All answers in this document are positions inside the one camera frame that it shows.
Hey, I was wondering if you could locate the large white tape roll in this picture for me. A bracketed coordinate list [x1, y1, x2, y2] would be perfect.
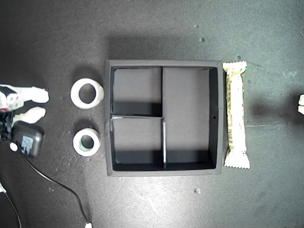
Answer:
[70, 78, 105, 110]

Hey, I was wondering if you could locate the small white tape roll green core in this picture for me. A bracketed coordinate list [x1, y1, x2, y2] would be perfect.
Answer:
[73, 128, 101, 157]

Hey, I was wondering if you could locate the snack bar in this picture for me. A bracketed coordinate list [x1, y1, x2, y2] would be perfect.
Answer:
[222, 61, 250, 170]

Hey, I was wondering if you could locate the black tray with wells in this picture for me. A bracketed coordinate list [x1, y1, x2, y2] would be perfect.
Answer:
[105, 59, 224, 177]

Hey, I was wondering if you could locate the black camera cable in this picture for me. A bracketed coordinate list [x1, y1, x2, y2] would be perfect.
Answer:
[14, 142, 93, 228]

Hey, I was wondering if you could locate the thin black cable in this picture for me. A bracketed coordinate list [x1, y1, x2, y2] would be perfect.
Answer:
[0, 182, 22, 228]

